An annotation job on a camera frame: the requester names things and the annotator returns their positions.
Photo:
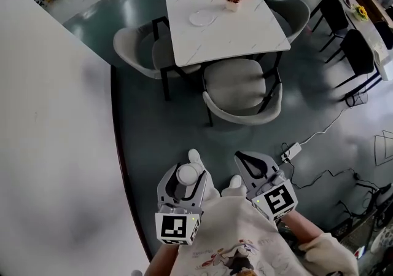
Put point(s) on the black metal frame equipment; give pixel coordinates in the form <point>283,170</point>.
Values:
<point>362,222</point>

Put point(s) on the white saucer plate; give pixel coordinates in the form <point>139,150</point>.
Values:
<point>201,18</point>

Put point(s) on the white curved counter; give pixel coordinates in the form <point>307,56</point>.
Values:
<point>46,115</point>

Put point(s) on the person's white left shoe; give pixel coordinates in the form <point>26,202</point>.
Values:
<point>194,156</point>

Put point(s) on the grey upholstered chair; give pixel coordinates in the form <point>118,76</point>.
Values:
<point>294,13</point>
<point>135,47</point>
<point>233,81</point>

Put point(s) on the person's white shoe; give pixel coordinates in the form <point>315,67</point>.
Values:
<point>194,156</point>
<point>235,181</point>

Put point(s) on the person's white right shoe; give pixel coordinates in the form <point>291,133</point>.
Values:
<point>235,181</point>

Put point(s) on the person's left forearm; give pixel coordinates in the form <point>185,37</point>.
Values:
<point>162,261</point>

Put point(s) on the person's cream trousers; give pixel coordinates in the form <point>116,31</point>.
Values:
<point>212,188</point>

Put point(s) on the person's cream printed shirt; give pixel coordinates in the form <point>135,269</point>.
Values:
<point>245,231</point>

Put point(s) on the yellow sunflower decoration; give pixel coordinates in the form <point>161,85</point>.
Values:
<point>360,12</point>

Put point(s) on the small dark dish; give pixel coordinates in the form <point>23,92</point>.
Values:
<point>347,2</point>

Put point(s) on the white power strip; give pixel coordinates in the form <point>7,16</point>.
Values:
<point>291,150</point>

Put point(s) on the person's right forearm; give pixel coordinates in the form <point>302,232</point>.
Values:
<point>301,227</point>

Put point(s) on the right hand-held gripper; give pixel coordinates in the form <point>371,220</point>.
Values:
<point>277,199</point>

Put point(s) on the white marble dining table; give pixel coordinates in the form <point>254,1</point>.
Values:
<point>233,38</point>

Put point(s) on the white cup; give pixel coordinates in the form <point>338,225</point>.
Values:
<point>187,175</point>

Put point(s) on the long white table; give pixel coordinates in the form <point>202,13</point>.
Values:
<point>365,32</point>

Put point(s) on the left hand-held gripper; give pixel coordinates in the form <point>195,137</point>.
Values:
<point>172,227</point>

